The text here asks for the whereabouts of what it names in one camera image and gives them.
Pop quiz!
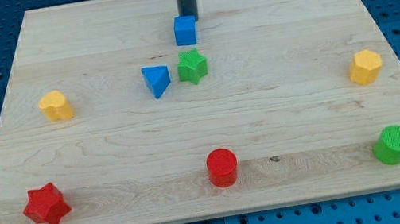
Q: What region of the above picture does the blue cube block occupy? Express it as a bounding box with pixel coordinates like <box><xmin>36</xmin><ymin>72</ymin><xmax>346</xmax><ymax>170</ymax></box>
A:
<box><xmin>173</xmin><ymin>15</ymin><xmax>197</xmax><ymax>46</ymax></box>

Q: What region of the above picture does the blue triangle block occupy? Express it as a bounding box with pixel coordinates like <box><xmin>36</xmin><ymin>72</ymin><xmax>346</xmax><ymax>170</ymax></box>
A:
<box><xmin>141</xmin><ymin>65</ymin><xmax>171</xmax><ymax>98</ymax></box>

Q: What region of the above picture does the green star block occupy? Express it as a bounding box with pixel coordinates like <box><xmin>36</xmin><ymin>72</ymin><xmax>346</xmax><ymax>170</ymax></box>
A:
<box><xmin>177</xmin><ymin>48</ymin><xmax>208</xmax><ymax>85</ymax></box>

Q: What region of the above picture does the light wooden board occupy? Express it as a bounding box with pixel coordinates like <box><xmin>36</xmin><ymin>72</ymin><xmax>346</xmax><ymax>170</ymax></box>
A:
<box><xmin>0</xmin><ymin>0</ymin><xmax>400</xmax><ymax>224</ymax></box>

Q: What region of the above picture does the yellow heart block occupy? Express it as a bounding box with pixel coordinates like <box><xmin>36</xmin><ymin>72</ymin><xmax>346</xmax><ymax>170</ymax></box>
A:
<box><xmin>37</xmin><ymin>90</ymin><xmax>75</xmax><ymax>122</ymax></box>

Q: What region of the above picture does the red cylinder block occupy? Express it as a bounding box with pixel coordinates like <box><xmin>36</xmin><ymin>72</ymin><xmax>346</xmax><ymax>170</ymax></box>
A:
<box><xmin>206</xmin><ymin>148</ymin><xmax>238</xmax><ymax>188</ymax></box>

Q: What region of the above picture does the yellow hexagon block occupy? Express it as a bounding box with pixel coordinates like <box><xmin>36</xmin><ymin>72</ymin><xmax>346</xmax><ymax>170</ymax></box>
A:
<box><xmin>348</xmin><ymin>49</ymin><xmax>383</xmax><ymax>85</ymax></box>

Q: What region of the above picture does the red star block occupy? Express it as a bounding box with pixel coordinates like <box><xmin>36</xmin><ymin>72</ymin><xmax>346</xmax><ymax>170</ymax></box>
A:
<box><xmin>23</xmin><ymin>182</ymin><xmax>72</xmax><ymax>224</ymax></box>

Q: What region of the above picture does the green cylinder block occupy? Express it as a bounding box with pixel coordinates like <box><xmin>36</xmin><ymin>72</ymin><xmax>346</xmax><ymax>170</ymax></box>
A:
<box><xmin>373</xmin><ymin>125</ymin><xmax>400</xmax><ymax>165</ymax></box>

